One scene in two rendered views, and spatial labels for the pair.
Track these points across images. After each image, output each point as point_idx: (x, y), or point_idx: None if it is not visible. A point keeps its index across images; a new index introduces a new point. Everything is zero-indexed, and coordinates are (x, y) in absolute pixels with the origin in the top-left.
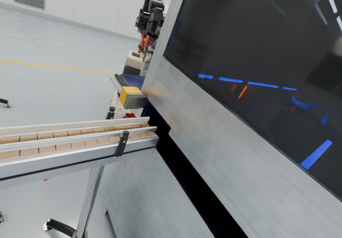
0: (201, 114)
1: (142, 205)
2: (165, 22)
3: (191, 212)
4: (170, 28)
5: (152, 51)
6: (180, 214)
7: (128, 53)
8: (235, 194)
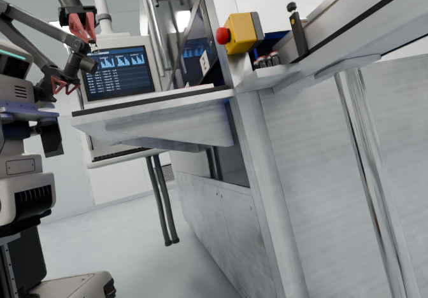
0: None
1: (356, 172)
2: None
3: (381, 70)
4: None
5: (16, 111)
6: (379, 89)
7: None
8: None
